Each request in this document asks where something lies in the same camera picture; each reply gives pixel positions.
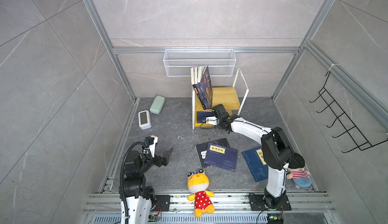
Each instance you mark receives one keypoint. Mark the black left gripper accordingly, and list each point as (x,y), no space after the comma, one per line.
(164,159)

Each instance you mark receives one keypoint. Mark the navy book with yellow label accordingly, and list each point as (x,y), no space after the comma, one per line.
(201,116)

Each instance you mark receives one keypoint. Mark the yellow cartoon book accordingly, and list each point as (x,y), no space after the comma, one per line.
(203,125)

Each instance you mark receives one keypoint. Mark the blue book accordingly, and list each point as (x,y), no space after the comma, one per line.
(256,164)

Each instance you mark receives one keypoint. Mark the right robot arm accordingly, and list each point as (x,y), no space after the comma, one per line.
(276,148)

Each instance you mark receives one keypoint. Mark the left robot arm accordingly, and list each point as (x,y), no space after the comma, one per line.
(138,199)

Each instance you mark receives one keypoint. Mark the white wooden two-tier shelf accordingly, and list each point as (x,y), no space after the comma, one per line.
(222,95)

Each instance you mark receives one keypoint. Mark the yellow frog plush toy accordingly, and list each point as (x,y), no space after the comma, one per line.
(198,183)

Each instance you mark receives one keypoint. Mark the white digital clock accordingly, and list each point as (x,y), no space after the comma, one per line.
(144,120)

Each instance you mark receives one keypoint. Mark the mint green case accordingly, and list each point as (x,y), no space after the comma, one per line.
(157,104)

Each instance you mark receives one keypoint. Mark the black upright book on shelf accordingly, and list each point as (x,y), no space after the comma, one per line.
(194,84)

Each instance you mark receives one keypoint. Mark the black-haired doll plush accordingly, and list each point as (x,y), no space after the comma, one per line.
(297,172)

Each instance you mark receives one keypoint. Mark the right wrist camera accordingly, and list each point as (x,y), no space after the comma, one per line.
(211,121)

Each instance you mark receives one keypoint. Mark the white wire mesh basket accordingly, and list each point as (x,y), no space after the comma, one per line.
(178,62)

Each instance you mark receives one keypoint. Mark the black wire hook rack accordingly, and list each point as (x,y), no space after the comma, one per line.
(343,120)

